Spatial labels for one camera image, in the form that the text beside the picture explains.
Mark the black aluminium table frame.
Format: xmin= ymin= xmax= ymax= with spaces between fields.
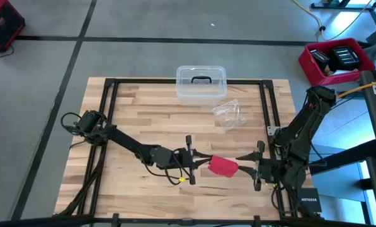
xmin=0 ymin=77 xmax=376 ymax=227

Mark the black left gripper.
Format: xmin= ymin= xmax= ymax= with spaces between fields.
xmin=174 ymin=135 xmax=214 ymax=186

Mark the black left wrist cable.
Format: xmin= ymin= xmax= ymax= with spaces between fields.
xmin=142 ymin=150 xmax=188 ymax=186

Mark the red crepe bandage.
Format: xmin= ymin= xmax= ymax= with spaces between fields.
xmin=207 ymin=155 xmax=239 ymax=178

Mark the red and black equipment case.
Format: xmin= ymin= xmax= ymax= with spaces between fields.
xmin=0 ymin=0 xmax=26 ymax=53

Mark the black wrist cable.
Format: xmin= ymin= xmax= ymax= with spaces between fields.
xmin=270 ymin=185 xmax=286 ymax=217
xmin=142 ymin=150 xmax=188 ymax=186

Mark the clear plastic wrapper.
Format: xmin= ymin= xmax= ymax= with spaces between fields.
xmin=212 ymin=99 xmax=247 ymax=131

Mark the red plastic crate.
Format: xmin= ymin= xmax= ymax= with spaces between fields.
xmin=298 ymin=38 xmax=376 ymax=88

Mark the pale yellow floor cable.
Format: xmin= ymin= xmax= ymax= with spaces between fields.
xmin=290 ymin=0 xmax=376 ymax=42

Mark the clear plastic storage box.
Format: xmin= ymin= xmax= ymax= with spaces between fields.
xmin=176 ymin=65 xmax=229 ymax=107

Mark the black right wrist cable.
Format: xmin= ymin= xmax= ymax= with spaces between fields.
xmin=270 ymin=185 xmax=286 ymax=217

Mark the black Netgear switch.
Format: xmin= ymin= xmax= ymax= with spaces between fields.
xmin=293 ymin=187 xmax=322 ymax=214

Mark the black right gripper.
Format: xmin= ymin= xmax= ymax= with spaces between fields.
xmin=235 ymin=140 xmax=286 ymax=192

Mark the black floor stand base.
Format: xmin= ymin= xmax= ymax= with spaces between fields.
xmin=310 ymin=0 xmax=376 ymax=29

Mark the large black ribbed battery pack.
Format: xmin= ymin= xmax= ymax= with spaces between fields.
xmin=332 ymin=46 xmax=361 ymax=72

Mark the yellow hanging cable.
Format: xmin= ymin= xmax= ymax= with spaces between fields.
xmin=335 ymin=78 xmax=376 ymax=100

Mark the small black battery pack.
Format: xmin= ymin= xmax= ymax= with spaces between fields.
xmin=310 ymin=49 xmax=331 ymax=74

